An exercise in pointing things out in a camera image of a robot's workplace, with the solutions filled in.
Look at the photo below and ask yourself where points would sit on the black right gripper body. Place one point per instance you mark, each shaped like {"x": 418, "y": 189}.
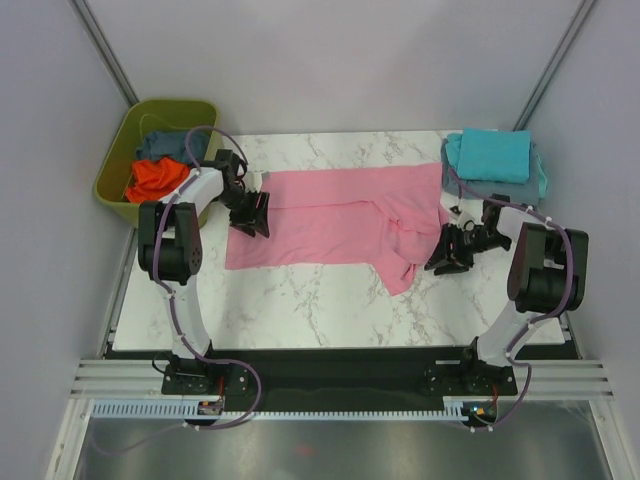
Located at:
{"x": 465, "y": 244}

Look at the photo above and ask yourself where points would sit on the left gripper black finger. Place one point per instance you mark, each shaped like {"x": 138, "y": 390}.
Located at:
{"x": 257, "y": 207}
{"x": 253, "y": 228}

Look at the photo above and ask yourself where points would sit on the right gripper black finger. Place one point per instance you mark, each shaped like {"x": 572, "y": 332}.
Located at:
{"x": 451, "y": 266}
{"x": 441, "y": 256}

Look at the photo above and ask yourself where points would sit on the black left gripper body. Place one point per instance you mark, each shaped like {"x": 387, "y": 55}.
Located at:
{"x": 240, "y": 204}

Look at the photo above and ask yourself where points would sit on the pink t shirt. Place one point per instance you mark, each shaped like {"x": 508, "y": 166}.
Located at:
{"x": 387, "y": 217}

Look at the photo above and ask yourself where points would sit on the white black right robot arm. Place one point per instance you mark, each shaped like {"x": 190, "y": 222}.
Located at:
{"x": 547, "y": 277}

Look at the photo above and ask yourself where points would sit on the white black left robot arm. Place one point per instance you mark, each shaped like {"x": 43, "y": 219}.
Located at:
{"x": 170, "y": 251}

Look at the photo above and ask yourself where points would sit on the folded grey blue t shirt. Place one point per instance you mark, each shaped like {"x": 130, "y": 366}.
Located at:
{"x": 530, "y": 193}

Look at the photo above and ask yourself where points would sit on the orange t shirt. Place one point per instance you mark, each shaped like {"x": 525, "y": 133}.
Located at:
{"x": 153, "y": 180}

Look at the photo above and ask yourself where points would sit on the folded turquoise t shirt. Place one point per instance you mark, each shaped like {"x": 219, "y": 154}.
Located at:
{"x": 490, "y": 155}

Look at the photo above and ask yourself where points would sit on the dark teal t shirt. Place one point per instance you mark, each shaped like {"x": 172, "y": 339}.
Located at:
{"x": 157, "y": 145}

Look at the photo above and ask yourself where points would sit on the olive green plastic bin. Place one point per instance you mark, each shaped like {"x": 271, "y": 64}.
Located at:
{"x": 159, "y": 114}

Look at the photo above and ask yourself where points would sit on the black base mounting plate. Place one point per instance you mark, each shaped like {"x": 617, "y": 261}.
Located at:
{"x": 341, "y": 380}

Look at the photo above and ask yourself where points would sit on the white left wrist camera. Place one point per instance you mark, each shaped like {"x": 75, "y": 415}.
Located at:
{"x": 256, "y": 180}

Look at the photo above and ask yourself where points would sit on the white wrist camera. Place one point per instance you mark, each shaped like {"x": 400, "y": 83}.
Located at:
{"x": 256, "y": 180}
{"x": 462, "y": 219}

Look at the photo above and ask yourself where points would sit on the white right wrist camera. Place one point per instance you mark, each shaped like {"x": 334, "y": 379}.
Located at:
{"x": 462, "y": 219}

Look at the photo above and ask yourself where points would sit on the white slotted cable duct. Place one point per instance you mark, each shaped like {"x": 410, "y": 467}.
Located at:
{"x": 193, "y": 410}

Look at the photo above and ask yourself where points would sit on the aluminium front rail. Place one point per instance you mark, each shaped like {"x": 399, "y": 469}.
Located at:
{"x": 552, "y": 380}

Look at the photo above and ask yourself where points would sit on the left aluminium corner post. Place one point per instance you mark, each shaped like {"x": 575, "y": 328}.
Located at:
{"x": 100, "y": 42}

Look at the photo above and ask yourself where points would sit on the aluminium corner post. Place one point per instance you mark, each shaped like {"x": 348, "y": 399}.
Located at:
{"x": 100, "y": 42}
{"x": 577, "y": 23}

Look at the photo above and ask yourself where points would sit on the right aluminium corner post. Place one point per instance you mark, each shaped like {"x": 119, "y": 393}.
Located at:
{"x": 577, "y": 23}

